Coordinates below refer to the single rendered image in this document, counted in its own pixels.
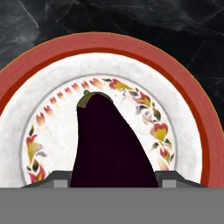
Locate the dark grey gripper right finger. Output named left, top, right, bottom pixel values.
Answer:
left=154, top=170, right=208, bottom=189

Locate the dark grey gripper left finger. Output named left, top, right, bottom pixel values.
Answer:
left=21, top=170, right=73, bottom=189

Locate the dark purple eggplant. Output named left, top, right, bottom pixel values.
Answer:
left=69, top=89, right=160, bottom=189

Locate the red-rimmed floral white plate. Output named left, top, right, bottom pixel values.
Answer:
left=0, top=31, right=224, bottom=189

